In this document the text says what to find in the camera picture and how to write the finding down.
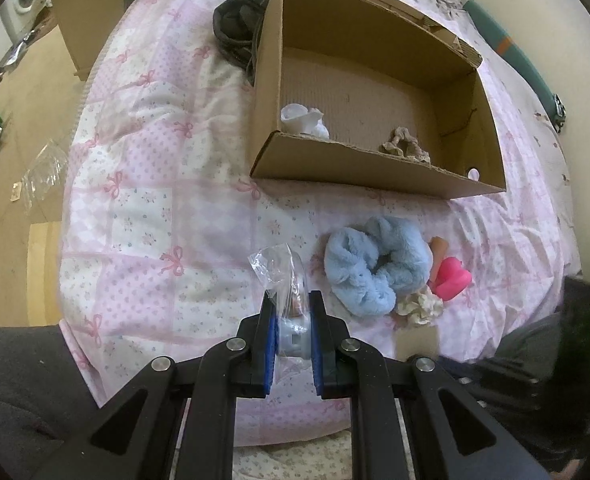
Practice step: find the pink heart-shaped sponge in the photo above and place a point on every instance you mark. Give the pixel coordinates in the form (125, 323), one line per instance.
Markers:
(454, 277)

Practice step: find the cream floral scrunchie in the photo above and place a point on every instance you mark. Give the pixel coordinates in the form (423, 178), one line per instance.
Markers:
(420, 308)

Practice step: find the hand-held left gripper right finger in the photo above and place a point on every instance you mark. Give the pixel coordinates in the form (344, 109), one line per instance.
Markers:
(318, 355)

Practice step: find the person's grey pants leg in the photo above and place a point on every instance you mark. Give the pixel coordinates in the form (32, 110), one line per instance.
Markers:
(20, 400)

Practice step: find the large cardboard box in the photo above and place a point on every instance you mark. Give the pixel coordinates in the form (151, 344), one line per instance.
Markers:
(82, 15)

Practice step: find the clear plastic bags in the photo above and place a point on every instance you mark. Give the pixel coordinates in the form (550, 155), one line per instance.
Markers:
(40, 175)

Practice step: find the small cardboard piece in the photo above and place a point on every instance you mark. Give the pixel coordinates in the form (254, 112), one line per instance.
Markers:
(417, 342)

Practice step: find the white sock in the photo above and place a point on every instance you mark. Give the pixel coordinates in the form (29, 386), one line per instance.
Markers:
(302, 120)

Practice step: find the white washing machine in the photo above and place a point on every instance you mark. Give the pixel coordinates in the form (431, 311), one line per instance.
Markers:
(25, 0)

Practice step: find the clear plastic bag with item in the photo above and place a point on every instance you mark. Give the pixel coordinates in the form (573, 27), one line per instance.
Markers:
(285, 285)

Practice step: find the light blue fluffy scrunchie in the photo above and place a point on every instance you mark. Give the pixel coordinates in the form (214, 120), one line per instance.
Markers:
(370, 265)

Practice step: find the beige scrunchie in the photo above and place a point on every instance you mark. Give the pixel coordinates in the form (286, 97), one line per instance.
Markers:
(405, 146)

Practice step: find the pink patterned bed quilt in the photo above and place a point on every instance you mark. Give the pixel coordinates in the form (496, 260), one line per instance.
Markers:
(175, 170)

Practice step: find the dark green clothing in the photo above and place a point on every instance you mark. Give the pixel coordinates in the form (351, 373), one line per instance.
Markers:
(240, 25)

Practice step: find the teal rolled mat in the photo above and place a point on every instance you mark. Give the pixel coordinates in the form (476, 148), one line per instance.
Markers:
(515, 55)

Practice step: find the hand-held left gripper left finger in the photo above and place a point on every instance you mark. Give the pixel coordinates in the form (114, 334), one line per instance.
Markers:
(270, 355)

